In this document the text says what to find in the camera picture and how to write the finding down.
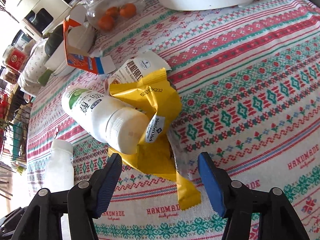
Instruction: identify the green vegetable piece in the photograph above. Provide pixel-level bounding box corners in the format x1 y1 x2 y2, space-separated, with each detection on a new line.
37 69 53 86

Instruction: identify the white snack wrapper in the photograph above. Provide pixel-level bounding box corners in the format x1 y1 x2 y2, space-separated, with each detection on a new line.
112 50 172 84

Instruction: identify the black wire rack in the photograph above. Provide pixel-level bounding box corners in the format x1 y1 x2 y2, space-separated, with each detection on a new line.
0 90 33 198

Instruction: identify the cherry tomato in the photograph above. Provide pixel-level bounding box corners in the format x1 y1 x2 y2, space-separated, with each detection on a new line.
105 6 121 18
119 3 137 18
97 15 116 32

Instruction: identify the cream air fryer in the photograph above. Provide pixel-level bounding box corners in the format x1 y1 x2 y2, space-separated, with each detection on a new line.
4 0 72 37

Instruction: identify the plain white bottle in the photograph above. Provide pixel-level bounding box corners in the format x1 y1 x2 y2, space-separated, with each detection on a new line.
44 139 75 217

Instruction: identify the yellow snack wrapper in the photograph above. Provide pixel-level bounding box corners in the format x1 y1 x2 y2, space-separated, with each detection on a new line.
107 67 202 211

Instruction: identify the white bottle with green label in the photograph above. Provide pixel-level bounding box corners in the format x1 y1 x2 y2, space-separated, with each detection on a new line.
61 85 151 155

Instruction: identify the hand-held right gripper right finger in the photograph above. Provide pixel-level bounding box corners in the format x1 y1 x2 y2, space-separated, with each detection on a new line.
197 152 310 240

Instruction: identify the orange and white carton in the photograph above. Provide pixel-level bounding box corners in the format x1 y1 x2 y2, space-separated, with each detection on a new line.
62 4 116 75

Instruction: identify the white bowl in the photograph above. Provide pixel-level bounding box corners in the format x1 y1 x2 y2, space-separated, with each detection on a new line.
44 31 97 77

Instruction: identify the patterned striped tablecloth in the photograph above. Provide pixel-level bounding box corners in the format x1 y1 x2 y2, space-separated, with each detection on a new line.
26 0 320 240

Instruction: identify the dark green squash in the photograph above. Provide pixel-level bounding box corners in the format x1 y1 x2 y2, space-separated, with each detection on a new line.
44 25 67 57

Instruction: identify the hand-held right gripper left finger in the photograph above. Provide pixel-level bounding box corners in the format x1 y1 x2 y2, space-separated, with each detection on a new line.
24 153 123 240

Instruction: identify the small floral cloth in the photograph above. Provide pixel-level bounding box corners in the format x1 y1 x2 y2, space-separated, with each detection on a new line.
17 39 52 97

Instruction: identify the red labelled jar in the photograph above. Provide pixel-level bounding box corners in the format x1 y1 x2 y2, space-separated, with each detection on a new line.
3 44 30 72

